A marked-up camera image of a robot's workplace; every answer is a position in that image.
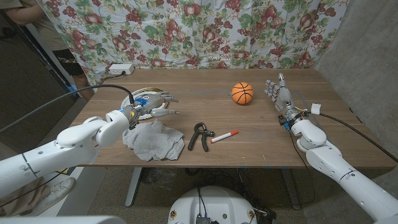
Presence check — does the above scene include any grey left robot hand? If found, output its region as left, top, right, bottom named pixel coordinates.
left=122, top=91, right=180, bottom=129

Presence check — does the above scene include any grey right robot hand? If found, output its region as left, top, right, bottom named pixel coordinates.
left=264, top=73, right=307, bottom=127

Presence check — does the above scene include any grey shirt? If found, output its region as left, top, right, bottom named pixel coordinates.
left=122, top=119, right=186, bottom=162

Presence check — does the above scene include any paper plate with gold rim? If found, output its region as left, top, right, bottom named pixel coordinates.
left=120, top=87, right=170, bottom=121

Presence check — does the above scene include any black hand grip exerciser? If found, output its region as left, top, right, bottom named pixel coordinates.
left=187, top=122, right=215, bottom=153

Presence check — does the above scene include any white marker with orange cap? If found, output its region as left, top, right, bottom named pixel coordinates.
left=210, top=129, right=240, bottom=144

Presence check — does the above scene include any person in beige shirt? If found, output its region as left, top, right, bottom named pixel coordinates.
left=0, top=0, right=94, bottom=102

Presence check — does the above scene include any small orange basketball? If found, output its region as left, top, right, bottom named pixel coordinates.
left=231, top=82, right=254, bottom=105

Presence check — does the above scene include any white power strip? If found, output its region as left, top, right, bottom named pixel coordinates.
left=108, top=63, right=136, bottom=75

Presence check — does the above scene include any long grey tape strip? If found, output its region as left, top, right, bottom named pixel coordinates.
left=169, top=89, right=301, bottom=96

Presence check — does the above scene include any white table leg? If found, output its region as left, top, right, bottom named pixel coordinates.
left=124, top=167, right=143, bottom=208

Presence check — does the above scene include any floral fruit print backdrop cloth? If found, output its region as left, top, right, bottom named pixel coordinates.
left=37, top=0, right=351, bottom=91

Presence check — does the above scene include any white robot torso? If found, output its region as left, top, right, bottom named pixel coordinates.
left=167, top=185, right=258, bottom=224

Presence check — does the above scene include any person with white sneaker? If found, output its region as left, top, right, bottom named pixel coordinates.
left=0, top=177, right=77, bottom=217

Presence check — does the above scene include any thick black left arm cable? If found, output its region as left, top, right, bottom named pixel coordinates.
left=0, top=83, right=136, bottom=134

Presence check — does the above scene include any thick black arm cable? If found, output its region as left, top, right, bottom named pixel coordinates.
left=319, top=112, right=398, bottom=164
left=0, top=83, right=136, bottom=134

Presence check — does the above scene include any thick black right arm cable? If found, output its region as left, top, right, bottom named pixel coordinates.
left=319, top=112, right=398, bottom=164

